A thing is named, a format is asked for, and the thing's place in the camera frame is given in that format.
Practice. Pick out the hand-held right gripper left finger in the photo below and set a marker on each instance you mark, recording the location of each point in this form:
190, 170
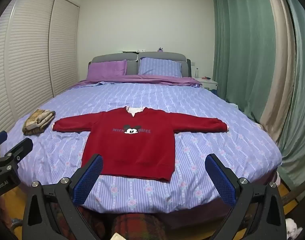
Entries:
88, 177

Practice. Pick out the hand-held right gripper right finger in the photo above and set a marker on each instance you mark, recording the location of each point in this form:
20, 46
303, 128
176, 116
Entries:
221, 180

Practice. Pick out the red cartoon print sweater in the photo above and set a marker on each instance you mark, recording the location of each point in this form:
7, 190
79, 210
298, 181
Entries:
132, 150

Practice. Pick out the folded beige brown clothes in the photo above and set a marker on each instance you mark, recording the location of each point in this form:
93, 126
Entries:
38, 121

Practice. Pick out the blue floral striped duvet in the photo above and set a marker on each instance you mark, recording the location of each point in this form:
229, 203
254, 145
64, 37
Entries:
217, 150

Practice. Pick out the person's plaid pants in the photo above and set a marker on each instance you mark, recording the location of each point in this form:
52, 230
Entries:
137, 227

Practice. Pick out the white louvered wardrobe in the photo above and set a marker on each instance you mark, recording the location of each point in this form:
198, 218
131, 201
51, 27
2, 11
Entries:
30, 67

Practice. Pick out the white fluffy slipper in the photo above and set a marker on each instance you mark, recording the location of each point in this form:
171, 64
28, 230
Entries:
292, 230

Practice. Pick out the white nightstand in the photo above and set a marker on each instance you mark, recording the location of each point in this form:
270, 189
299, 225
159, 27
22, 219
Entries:
207, 82

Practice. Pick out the green curtain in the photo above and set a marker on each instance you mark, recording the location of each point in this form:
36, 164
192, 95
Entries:
237, 55
300, 117

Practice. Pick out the purple pillow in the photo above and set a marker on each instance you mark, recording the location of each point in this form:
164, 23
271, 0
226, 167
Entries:
106, 71

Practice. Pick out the purple bed sheet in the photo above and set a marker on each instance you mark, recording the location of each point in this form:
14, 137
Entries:
147, 79

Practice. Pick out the beige curtain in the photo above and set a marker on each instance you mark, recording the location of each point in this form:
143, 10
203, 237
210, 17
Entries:
277, 80

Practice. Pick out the grey padded headboard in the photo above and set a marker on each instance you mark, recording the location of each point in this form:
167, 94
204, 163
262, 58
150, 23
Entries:
112, 57

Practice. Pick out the blue striped pillow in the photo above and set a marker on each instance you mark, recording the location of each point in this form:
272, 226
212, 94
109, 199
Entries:
160, 67

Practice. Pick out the flat book on headboard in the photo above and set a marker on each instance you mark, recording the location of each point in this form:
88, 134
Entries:
129, 51

